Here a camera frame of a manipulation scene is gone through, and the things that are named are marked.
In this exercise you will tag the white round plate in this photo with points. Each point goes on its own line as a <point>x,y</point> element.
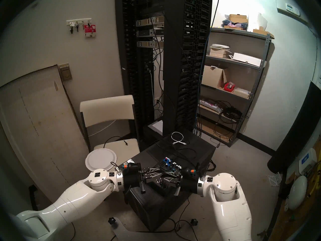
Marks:
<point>100,160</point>

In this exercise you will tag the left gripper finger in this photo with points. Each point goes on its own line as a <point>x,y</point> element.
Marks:
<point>150,179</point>
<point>151,171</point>

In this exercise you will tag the white key hook rail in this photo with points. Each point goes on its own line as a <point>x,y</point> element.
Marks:
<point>77,21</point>

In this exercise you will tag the white paper bag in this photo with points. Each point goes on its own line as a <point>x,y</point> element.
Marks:
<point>257,20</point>

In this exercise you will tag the small beige box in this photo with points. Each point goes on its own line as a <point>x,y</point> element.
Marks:
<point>218,54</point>

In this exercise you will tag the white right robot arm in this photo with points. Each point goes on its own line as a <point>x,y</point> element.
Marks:
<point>230,205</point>

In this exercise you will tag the black server rack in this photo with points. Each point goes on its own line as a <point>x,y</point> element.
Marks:
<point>185,67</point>
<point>130,67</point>

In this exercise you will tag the small red box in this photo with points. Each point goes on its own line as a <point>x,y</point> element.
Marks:
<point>229,87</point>

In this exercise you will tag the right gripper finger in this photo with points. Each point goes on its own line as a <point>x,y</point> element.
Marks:
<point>172,182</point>
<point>173,171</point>

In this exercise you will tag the blue pink plastic bags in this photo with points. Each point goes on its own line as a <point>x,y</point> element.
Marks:
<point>233,25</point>

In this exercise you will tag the red key tag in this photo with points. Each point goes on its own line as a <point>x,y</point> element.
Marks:
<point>89,30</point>

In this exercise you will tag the cream folding chair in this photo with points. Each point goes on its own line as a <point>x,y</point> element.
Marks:
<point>105,107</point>

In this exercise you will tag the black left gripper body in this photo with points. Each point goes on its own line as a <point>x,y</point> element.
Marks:
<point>133,179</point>

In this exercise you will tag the blue black audio mixer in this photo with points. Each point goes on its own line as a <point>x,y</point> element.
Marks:
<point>166,164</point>

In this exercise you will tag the black computer tower case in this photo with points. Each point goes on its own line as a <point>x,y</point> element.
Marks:
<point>155,213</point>

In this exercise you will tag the white lattice finger part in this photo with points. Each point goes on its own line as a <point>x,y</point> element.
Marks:
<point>274,179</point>

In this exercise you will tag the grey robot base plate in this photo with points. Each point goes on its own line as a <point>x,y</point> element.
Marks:
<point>123,234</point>

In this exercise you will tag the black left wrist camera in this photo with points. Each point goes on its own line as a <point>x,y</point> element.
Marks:
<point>131,166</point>

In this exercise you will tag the white oval device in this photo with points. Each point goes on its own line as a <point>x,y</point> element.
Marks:
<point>297,192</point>

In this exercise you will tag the white wall thermostat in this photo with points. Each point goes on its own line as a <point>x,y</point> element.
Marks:
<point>292,9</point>

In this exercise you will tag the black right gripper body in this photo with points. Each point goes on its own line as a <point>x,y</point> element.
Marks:
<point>189,186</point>

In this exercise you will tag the white box blue label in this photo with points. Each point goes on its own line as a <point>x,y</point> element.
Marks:
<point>308,160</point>

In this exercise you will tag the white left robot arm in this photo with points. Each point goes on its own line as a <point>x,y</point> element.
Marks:
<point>72,202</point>

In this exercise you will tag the open cardboard box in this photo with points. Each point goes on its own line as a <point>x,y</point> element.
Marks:
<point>212,77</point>

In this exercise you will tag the flat beige box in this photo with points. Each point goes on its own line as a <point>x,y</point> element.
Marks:
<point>241,93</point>

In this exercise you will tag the beige leaning board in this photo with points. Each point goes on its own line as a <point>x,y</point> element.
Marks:
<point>32,122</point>

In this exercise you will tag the flat white box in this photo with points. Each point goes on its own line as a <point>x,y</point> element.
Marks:
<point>247,59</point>

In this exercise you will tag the grey flat device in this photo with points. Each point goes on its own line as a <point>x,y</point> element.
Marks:
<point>156,126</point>

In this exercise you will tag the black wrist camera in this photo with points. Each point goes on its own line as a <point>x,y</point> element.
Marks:
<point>131,166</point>
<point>188,171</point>

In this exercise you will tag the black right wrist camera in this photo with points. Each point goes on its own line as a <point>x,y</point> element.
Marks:
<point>188,171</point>

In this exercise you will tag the black round knob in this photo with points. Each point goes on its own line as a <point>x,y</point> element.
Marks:
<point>194,222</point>
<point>112,220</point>

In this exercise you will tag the pink white package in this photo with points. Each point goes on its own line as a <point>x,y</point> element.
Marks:
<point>210,105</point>

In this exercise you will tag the grey metal shelving unit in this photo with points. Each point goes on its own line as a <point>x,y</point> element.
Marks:
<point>257,79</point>

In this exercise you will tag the beige wall switch plate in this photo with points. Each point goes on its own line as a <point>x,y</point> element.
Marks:
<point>65,72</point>

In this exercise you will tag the low brown cardboard box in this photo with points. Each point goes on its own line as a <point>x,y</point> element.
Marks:
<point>262,32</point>

